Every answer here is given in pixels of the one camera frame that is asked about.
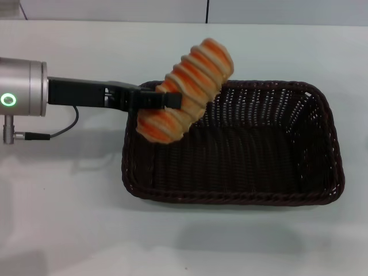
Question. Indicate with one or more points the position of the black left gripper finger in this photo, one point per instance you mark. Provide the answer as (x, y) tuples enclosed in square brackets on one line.
[(155, 100)]

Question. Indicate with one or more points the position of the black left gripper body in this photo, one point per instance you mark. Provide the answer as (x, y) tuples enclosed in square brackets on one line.
[(77, 92)]

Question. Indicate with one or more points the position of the orange striped bread loaf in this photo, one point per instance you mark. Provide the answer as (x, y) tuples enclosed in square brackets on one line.
[(198, 74)]

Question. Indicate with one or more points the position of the dark brown woven basket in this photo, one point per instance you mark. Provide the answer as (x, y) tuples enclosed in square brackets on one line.
[(244, 158)]

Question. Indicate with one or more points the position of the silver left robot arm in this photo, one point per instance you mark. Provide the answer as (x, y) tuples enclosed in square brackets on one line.
[(23, 86)]

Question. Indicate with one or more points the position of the beige board with dark edge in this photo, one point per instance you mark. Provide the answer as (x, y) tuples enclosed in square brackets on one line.
[(10, 7)]

